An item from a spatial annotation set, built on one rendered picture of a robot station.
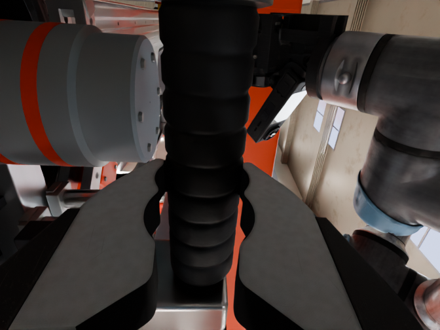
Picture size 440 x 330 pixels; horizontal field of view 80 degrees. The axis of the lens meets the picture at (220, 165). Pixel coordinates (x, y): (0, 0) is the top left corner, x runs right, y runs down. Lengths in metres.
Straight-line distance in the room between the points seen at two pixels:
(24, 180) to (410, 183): 0.41
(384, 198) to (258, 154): 0.53
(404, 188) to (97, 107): 0.29
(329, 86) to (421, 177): 0.12
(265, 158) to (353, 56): 0.57
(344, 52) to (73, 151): 0.27
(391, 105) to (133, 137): 0.23
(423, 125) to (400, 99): 0.03
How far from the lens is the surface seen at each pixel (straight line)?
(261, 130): 0.37
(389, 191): 0.31
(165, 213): 0.29
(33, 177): 0.40
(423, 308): 0.62
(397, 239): 0.69
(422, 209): 0.32
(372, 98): 0.29
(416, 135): 0.29
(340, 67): 0.29
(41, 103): 0.26
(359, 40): 0.30
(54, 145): 0.27
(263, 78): 0.34
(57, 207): 0.42
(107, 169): 0.60
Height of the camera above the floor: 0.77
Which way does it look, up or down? 29 degrees up
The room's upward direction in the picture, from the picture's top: 176 degrees counter-clockwise
